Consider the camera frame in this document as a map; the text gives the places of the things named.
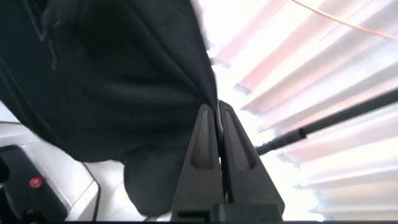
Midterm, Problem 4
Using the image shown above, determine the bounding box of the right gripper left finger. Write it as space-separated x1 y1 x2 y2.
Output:
170 103 224 222

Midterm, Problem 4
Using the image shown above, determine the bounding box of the white curtain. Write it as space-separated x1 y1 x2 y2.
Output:
192 0 398 222

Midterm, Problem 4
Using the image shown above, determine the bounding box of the black short-sleeved shirt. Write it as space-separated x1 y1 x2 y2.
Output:
0 0 218 217

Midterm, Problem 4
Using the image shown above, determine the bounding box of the black clothes rack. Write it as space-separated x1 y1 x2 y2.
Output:
254 88 398 156

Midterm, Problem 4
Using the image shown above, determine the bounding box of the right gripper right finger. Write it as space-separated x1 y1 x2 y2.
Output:
217 99 285 222

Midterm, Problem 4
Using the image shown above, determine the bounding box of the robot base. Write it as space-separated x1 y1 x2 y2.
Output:
0 121 102 222

